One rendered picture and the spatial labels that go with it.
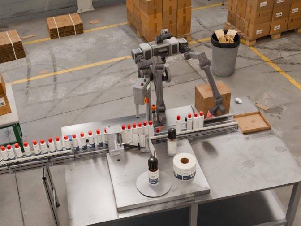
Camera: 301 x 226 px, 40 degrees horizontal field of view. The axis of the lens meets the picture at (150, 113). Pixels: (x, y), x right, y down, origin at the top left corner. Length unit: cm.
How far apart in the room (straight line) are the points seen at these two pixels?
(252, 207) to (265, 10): 394
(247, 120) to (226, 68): 224
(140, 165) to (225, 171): 76
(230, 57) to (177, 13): 142
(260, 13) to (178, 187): 438
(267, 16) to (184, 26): 143
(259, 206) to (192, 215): 92
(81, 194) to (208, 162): 119
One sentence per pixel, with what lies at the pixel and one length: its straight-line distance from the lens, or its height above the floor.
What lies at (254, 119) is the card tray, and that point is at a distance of 440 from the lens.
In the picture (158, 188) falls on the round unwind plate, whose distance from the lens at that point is 354.
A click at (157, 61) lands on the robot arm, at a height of 164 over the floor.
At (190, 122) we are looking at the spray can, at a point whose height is 101.
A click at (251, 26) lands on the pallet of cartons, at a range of 738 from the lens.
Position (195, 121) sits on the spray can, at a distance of 402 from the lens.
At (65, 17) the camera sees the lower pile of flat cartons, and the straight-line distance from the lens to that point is 837.
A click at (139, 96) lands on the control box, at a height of 138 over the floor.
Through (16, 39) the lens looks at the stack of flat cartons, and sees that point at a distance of 756.
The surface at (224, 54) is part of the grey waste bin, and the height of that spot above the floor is 43.
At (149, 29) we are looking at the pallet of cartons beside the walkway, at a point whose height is 38.
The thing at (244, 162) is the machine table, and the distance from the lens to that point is 390.
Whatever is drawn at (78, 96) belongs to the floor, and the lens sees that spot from 629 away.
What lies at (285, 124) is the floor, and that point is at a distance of 575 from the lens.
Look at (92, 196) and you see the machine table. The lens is 362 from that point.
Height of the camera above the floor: 352
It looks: 37 degrees down
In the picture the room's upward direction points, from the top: 3 degrees counter-clockwise
